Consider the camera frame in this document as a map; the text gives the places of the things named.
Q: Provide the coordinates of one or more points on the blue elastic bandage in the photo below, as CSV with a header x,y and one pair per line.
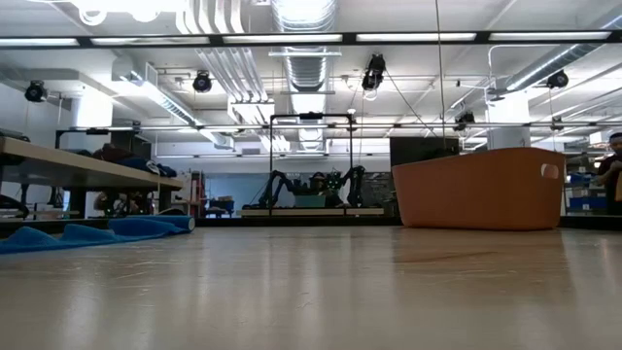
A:
x,y
121,228

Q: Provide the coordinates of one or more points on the black monitor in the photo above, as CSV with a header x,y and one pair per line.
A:
x,y
423,150

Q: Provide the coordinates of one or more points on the black aluminium table frame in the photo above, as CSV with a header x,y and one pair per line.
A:
x,y
291,221

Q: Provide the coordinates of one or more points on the black device on side table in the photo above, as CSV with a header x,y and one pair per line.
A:
x,y
12,135

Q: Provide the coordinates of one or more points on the black horizontal rig bar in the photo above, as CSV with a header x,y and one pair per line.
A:
x,y
216,40

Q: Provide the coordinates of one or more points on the orange plastic bin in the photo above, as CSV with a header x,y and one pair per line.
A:
x,y
476,194

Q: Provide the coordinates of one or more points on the distant horizontal rig bar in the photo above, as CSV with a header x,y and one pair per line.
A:
x,y
413,125

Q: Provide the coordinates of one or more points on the black ceiling-hung camera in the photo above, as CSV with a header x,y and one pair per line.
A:
x,y
465,119
202,81
36,91
373,73
557,79

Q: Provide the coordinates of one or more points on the distant black rig frame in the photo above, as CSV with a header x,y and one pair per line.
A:
x,y
311,115

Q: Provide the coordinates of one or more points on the wooden side table top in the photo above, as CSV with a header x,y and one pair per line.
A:
x,y
73,170

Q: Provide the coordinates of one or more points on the person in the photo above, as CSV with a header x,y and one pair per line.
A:
x,y
611,170
318,184

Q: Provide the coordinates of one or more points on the teal laptop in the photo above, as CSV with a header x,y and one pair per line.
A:
x,y
310,201

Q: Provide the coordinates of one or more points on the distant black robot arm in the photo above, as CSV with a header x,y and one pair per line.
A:
x,y
357,185
277,187

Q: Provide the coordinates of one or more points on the blue storage bins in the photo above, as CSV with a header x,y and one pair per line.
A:
x,y
583,201

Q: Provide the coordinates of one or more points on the distant wooden table top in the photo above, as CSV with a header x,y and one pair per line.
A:
x,y
272,212

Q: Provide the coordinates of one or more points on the pile of clothes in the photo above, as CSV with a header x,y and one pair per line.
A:
x,y
121,155

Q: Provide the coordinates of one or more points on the silver ventilation duct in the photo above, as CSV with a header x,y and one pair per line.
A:
x,y
306,73

